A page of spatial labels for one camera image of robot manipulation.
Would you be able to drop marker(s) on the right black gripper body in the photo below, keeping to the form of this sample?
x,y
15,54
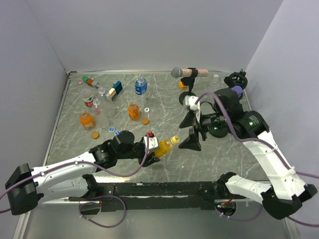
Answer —
x,y
209,122

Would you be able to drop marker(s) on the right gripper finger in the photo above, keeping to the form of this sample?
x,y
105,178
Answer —
x,y
191,142
188,120

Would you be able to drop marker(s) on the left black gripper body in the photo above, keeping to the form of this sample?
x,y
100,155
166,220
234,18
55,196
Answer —
x,y
137,151

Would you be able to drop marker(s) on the tall yellow juice bottle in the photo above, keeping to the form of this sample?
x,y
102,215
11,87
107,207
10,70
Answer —
x,y
166,145

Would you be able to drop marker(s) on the orange bottle cap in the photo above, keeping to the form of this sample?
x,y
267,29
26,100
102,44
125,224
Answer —
x,y
95,135
145,121

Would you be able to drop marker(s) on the small orange juice bottle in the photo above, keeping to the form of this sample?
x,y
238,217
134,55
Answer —
x,y
133,111

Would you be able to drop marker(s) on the blue label water bottle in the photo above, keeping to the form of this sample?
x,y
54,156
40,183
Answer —
x,y
141,86

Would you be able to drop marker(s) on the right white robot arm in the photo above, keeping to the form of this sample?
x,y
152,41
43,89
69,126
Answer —
x,y
285,192

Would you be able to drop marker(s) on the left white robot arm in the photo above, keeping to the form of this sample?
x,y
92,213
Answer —
x,y
27,187

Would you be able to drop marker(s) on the open orange juice bottle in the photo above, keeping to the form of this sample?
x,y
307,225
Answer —
x,y
87,120

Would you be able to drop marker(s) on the red label clear bottle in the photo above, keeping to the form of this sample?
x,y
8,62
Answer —
x,y
87,97

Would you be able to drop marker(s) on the yellow toy brick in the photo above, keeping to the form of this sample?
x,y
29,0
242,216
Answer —
x,y
182,86

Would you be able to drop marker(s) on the purple microphone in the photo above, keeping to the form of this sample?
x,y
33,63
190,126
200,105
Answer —
x,y
238,90

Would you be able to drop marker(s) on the pink glitter microphone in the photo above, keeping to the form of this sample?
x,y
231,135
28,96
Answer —
x,y
189,72

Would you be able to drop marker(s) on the black round holder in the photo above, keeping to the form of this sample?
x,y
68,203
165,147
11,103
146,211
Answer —
x,y
237,79

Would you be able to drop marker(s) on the clear small cup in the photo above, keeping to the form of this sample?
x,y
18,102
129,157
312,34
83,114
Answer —
x,y
96,102
101,91

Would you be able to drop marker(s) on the blue and wood block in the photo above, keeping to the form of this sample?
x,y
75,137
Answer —
x,y
114,91

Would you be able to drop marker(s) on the colourful block stack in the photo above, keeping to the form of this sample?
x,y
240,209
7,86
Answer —
x,y
90,82

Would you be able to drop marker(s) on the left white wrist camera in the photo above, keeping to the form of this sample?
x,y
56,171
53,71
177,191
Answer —
x,y
151,142

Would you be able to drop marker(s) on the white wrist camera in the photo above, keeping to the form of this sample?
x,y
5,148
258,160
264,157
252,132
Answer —
x,y
190,103
151,142

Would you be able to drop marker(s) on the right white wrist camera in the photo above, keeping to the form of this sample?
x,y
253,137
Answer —
x,y
190,103

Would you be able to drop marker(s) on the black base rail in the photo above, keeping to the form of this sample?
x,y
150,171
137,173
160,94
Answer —
x,y
162,195

